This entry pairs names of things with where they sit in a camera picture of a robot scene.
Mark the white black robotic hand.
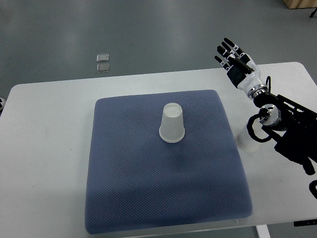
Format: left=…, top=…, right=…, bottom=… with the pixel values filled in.
left=214, top=38, right=270, bottom=100

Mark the white paper cup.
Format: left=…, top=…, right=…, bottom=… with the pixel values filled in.
left=235, top=125, right=260, bottom=153
left=159, top=103, right=185, bottom=143

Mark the wooden furniture corner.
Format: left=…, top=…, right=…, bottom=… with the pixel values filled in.
left=283, top=0, right=317, bottom=9

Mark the black tripod leg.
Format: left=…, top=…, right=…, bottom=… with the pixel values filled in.
left=310, top=8, right=317, bottom=18

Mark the upper metal floor plate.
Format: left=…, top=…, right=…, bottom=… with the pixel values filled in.
left=96, top=53, right=109, bottom=62

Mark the blue textured cushion mat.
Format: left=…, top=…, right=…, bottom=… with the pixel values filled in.
left=85, top=90, right=253, bottom=234

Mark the white table leg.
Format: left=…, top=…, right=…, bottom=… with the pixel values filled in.
left=256, top=225, right=270, bottom=238

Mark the black table control panel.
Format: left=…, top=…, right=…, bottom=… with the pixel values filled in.
left=293, top=219, right=317, bottom=227

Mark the black white object left edge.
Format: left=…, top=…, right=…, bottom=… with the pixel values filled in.
left=0, top=98, right=6, bottom=111

